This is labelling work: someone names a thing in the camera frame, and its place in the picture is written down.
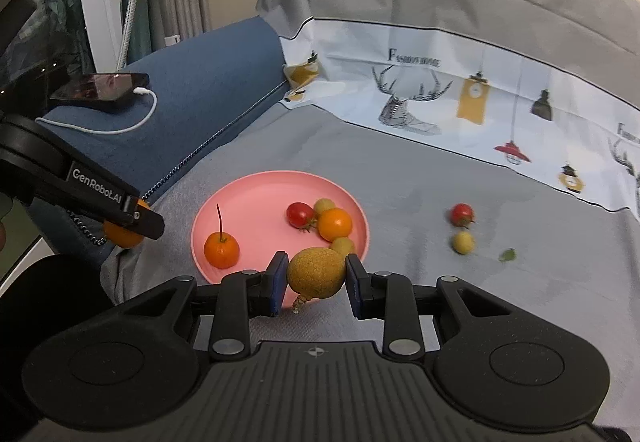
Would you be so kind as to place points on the blue sofa armrest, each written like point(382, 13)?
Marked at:
point(206, 91)

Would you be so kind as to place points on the orange mandarin with stem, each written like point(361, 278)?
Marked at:
point(221, 250)

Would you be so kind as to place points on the yellow longan front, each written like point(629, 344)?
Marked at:
point(463, 243)

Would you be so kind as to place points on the pink round plate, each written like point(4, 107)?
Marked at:
point(252, 209)

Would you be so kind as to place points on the yellow longan with stem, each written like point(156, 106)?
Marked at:
point(315, 273)

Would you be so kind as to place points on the grey printed sofa cover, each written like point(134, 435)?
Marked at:
point(526, 110)

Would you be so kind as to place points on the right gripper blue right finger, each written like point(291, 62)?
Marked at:
point(389, 297)

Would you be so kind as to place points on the black smartphone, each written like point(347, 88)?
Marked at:
point(106, 92)

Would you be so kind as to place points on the red cherry tomato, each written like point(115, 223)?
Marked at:
point(301, 216)
point(461, 215)

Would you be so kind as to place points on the small green leaf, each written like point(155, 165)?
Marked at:
point(507, 255)

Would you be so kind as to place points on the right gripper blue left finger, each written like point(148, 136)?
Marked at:
point(242, 296)

